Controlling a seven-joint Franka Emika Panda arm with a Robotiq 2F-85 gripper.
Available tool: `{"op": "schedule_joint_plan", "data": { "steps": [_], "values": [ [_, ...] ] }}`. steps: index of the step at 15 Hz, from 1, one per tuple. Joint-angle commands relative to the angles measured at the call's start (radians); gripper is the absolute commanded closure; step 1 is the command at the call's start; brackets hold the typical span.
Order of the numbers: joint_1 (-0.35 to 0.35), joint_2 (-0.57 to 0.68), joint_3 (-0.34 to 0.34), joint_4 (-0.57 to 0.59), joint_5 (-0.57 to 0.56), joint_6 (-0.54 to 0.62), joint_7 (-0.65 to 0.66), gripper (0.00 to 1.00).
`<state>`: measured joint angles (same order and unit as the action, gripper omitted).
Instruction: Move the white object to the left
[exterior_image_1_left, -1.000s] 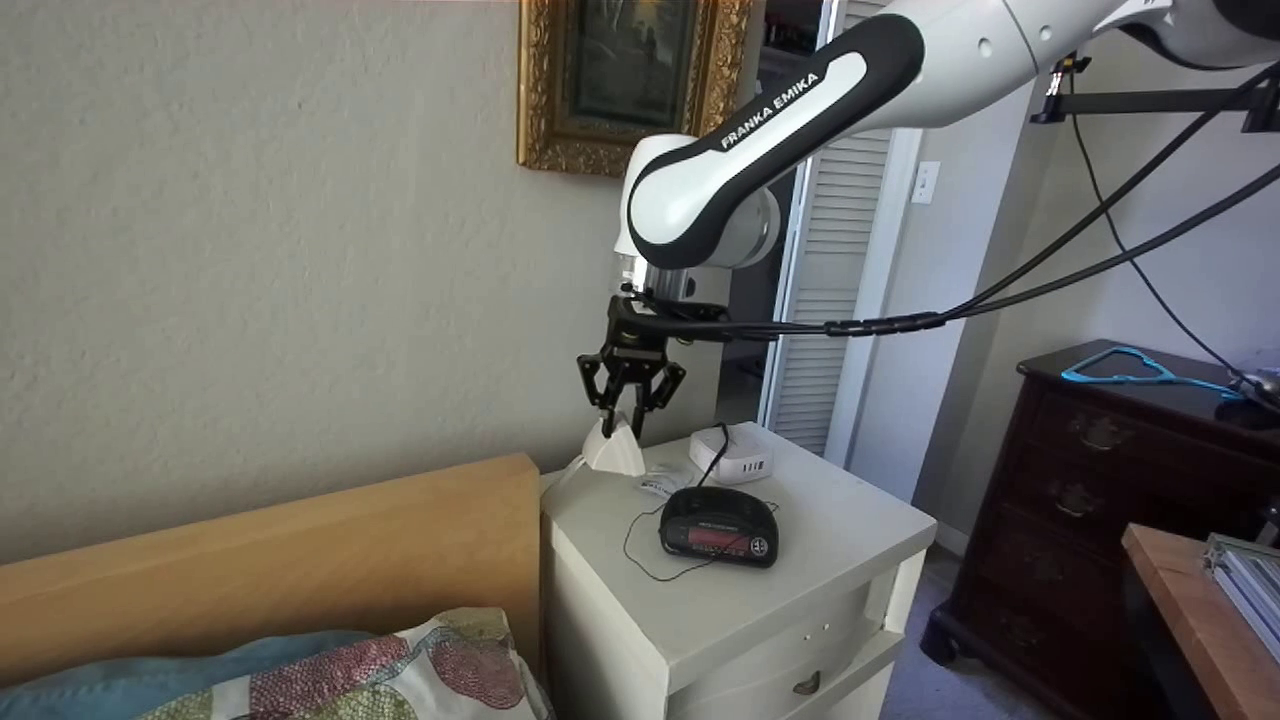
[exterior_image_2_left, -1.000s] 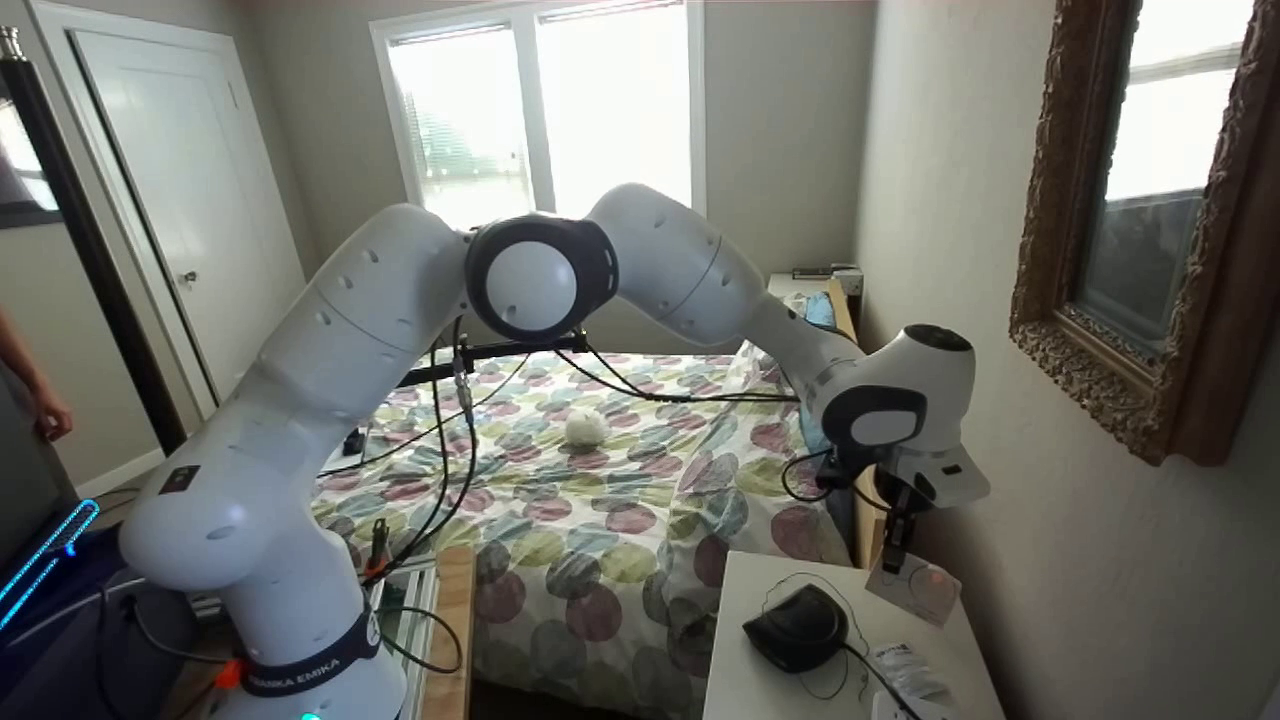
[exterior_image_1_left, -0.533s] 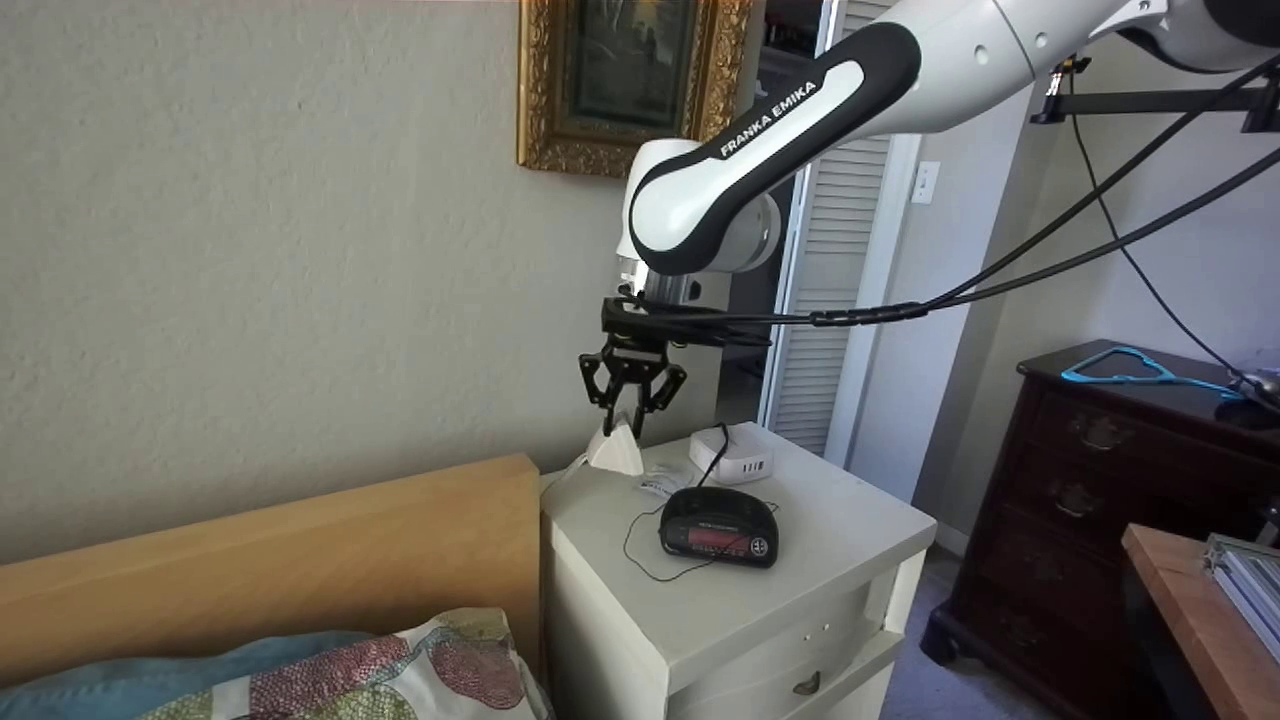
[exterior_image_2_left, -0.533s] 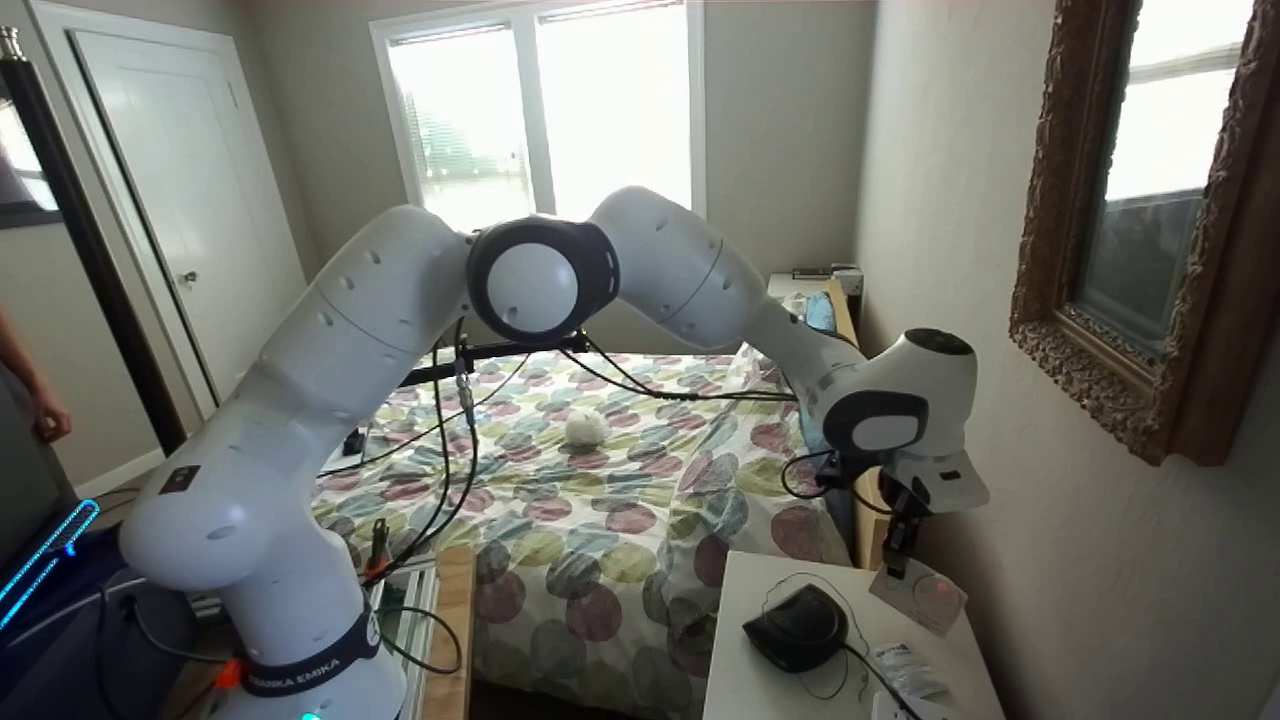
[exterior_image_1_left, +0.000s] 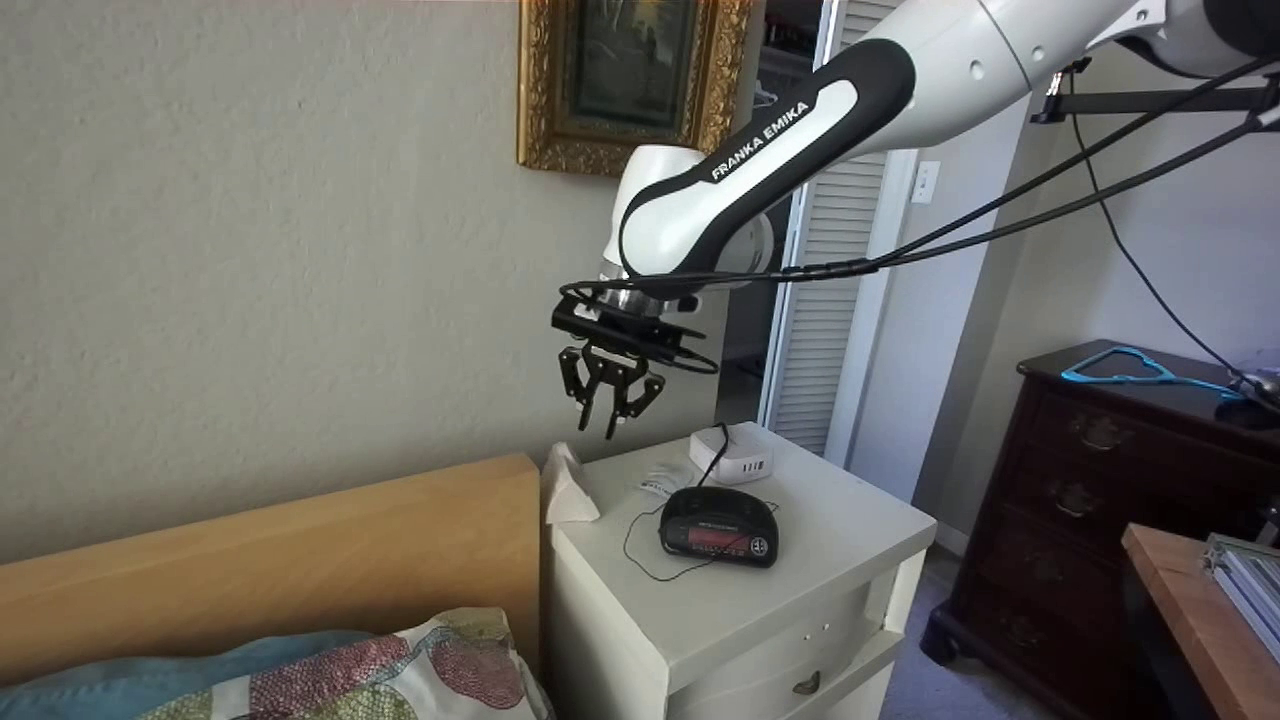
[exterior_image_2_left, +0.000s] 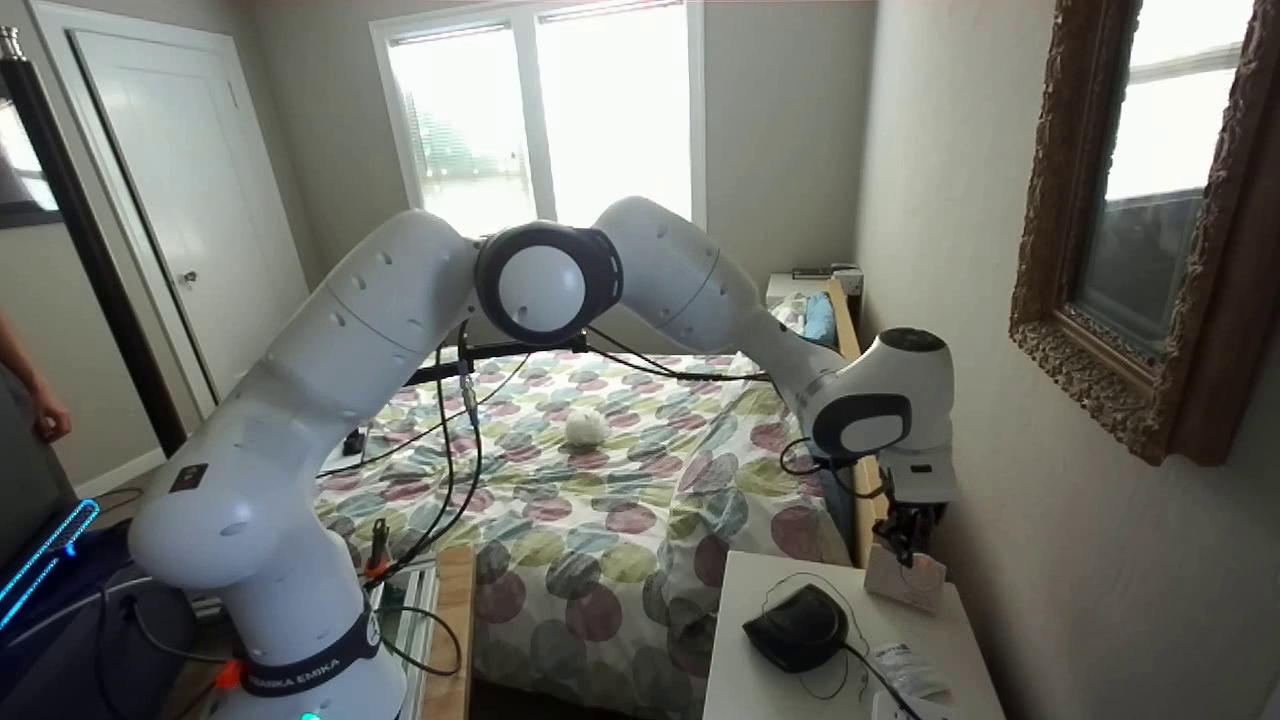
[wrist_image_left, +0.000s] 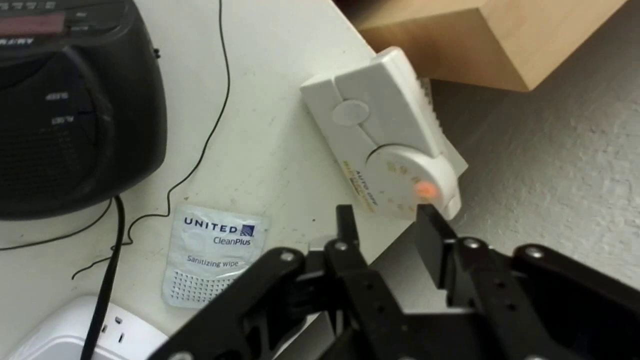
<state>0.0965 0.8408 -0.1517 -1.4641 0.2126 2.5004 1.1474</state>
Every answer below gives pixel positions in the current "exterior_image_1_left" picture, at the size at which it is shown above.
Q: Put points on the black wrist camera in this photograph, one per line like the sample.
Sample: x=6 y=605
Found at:
x=699 y=358

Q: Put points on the light wooden headboard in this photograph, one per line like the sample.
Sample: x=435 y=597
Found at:
x=266 y=566

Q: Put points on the white louvered closet door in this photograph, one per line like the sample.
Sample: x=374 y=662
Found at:
x=833 y=347

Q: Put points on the small black device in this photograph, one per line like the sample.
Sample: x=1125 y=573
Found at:
x=1254 y=405

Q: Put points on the floral bedspread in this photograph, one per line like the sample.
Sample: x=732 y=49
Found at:
x=442 y=673

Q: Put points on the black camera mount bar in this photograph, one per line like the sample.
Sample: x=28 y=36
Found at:
x=1173 y=96

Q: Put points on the blue pillow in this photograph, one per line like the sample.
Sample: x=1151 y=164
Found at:
x=121 y=683

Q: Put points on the grey book stack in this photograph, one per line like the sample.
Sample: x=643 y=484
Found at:
x=1254 y=585

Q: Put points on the white nightstand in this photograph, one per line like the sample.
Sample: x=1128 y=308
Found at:
x=747 y=624

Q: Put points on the wooden desk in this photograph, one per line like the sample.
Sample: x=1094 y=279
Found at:
x=1203 y=615

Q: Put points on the dark wooden dresser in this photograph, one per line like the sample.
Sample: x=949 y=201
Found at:
x=1105 y=533

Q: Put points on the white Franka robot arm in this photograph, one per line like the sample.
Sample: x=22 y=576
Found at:
x=827 y=104

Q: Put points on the gold framed picture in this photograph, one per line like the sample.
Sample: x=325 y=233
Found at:
x=585 y=80

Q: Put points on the white plastic box device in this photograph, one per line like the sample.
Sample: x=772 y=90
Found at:
x=569 y=495

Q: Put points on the black alarm clock radio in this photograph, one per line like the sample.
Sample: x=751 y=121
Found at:
x=717 y=524

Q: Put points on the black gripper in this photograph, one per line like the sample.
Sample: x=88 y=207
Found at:
x=624 y=342

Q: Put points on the white wall switch plate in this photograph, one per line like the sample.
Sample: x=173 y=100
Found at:
x=927 y=183

